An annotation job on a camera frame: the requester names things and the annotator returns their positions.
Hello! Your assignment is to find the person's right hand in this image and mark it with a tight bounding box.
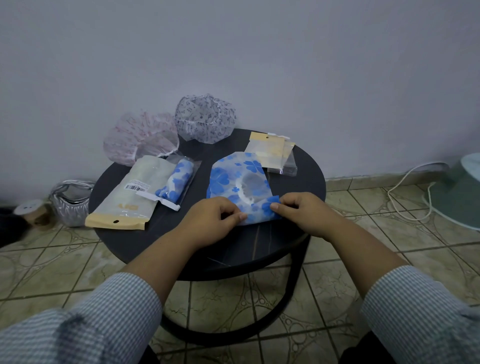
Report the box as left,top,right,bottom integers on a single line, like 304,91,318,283
269,192,338,241

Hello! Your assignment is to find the person's left hand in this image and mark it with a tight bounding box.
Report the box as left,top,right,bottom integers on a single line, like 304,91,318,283
176,196,248,250

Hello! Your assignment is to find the blue flower shower cap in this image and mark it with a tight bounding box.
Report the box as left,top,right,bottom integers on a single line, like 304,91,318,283
155,159,195,203
206,151,283,227

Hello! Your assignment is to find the cream packet with barcode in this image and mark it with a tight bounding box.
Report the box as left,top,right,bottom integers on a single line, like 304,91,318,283
85,155,177,231

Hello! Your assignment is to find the stack of yellow small pouches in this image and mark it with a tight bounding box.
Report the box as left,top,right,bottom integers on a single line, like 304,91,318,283
244,131,296,170

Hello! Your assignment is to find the pink print shower cap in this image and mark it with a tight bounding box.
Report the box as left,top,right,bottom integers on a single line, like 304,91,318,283
103,111,180,167

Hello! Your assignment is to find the black round side table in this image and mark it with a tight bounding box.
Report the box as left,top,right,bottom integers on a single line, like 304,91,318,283
88,128,327,348

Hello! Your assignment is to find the silver quilted handbag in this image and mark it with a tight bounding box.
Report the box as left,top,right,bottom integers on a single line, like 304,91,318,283
48,179,97,228

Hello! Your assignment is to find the pale green appliance base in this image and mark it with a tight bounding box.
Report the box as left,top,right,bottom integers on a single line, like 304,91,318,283
423,152,480,232

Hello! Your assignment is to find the ribbon spool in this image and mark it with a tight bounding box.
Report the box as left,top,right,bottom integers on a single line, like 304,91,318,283
13,198,52,230

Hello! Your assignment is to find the black bag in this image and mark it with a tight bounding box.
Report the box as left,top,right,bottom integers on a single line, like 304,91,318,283
0,207,29,248

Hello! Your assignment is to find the white cable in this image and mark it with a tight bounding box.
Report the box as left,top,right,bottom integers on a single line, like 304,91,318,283
386,161,450,222

